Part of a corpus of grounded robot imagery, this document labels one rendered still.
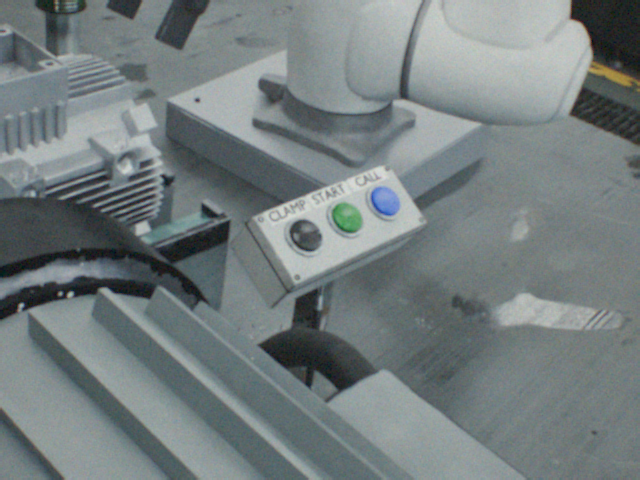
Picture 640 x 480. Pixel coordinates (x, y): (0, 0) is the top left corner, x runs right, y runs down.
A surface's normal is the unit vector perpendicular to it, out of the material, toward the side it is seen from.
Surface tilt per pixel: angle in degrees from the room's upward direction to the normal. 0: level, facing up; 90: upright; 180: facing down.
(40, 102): 90
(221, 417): 75
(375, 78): 100
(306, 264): 30
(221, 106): 2
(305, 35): 90
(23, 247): 4
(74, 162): 0
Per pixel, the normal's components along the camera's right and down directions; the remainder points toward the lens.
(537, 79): -0.01, 0.39
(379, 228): 0.47, -0.46
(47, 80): 0.70, 0.48
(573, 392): 0.14, -0.81
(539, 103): 0.01, 0.70
